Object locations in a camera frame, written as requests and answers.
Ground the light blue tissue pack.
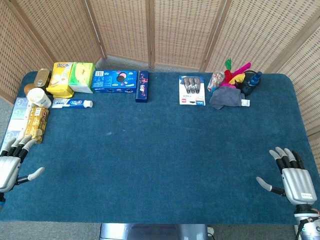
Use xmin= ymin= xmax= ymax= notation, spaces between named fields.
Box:
xmin=1 ymin=96 xmax=33 ymax=148

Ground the colourful feather shuttlecock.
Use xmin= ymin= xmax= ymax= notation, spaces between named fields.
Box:
xmin=219 ymin=58 xmax=252 ymax=89

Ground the battery blister pack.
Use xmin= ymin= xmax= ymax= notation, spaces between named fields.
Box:
xmin=178 ymin=74 xmax=207 ymax=107

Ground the woven bamboo folding screen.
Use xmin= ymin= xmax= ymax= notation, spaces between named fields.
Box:
xmin=0 ymin=0 xmax=320 ymax=173

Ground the green tissue pack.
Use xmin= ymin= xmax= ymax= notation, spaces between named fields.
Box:
xmin=68 ymin=61 xmax=97 ymax=94

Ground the dark blue narrow box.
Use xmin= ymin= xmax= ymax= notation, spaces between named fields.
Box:
xmin=135 ymin=70 xmax=150 ymax=103

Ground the white paper cup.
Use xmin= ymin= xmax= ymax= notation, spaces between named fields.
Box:
xmin=26 ymin=87 xmax=52 ymax=109

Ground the blue Oreo cookie box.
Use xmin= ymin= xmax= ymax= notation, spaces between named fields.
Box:
xmin=91 ymin=69 xmax=139 ymax=95

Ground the toothpaste tube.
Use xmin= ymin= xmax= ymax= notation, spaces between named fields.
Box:
xmin=51 ymin=97 xmax=94 ymax=109

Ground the blue carpet table mat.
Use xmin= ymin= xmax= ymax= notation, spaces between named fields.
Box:
xmin=0 ymin=71 xmax=320 ymax=225

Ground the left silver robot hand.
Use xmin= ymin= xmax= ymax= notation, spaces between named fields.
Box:
xmin=0 ymin=134 xmax=46 ymax=193

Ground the gold tin can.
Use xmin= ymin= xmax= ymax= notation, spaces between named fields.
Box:
xmin=33 ymin=68 xmax=52 ymax=88

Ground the yellow biscuit package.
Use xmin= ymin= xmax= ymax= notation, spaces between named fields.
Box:
xmin=46 ymin=62 xmax=75 ymax=99

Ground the grey folded cloth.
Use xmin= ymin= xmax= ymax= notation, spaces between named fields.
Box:
xmin=209 ymin=86 xmax=251 ymax=110

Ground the blue capped dark bottle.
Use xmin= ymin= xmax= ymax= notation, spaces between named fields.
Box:
xmin=240 ymin=70 xmax=263 ymax=97

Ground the clear plastic jar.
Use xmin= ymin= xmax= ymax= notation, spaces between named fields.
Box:
xmin=207 ymin=71 xmax=226 ymax=94

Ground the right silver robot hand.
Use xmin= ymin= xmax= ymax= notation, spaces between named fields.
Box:
xmin=255 ymin=146 xmax=317 ymax=206

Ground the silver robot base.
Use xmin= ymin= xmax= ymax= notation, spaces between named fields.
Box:
xmin=99 ymin=223 xmax=209 ymax=240

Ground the brown round lid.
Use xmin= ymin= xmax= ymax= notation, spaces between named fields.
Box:
xmin=23 ymin=83 xmax=38 ymax=97

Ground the gold snack box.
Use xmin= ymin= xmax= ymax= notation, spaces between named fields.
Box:
xmin=23 ymin=106 xmax=50 ymax=144

